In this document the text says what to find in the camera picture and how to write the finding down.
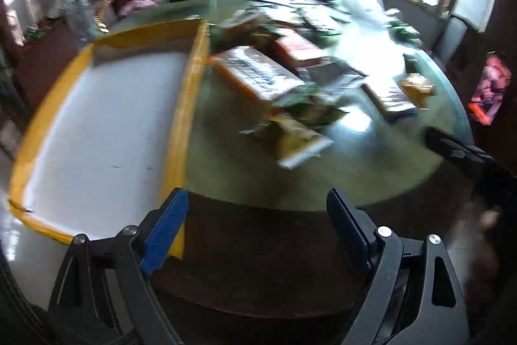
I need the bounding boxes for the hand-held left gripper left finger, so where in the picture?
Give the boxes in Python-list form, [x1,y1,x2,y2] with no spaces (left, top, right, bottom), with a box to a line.
[48,187,190,345]

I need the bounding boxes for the dark striped snack packet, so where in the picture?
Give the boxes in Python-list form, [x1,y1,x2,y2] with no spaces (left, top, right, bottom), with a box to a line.
[363,81,417,123]

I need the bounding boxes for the yellow cardboard box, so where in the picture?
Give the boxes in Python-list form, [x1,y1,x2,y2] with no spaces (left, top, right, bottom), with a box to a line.
[8,19,211,261]

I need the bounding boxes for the pink orange toy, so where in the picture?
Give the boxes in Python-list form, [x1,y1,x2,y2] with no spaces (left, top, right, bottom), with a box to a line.
[468,53,513,126]

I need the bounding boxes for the green leafy vegetable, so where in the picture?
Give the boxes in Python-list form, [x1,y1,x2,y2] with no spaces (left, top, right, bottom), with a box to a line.
[387,19,421,43]

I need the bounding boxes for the pink cloth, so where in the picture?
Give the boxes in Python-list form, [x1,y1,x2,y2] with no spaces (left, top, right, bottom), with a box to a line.
[120,0,159,17]

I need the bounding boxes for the person's right hand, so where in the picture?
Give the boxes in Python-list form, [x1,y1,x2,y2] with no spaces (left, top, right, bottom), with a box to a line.
[462,201,505,281]

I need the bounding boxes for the yellow foil snack packet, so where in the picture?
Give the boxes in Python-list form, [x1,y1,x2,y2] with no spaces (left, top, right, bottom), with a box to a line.
[241,114,336,170]

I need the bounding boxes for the orange black-striped cracker packet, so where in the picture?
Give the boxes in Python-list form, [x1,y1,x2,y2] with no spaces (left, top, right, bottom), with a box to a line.
[210,46,308,112]

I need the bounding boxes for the dark red sideboard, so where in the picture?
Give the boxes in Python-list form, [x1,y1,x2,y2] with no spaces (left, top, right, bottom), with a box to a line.
[12,22,101,100]

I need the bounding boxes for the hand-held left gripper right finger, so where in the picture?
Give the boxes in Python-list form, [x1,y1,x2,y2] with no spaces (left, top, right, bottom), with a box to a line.
[326,188,471,345]

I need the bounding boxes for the clear blue plastic jug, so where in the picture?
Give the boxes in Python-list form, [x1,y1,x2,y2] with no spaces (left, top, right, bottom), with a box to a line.
[66,1,98,35]

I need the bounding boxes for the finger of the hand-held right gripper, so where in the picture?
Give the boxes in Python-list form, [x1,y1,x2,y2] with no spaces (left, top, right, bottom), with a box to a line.
[426,126,491,181]

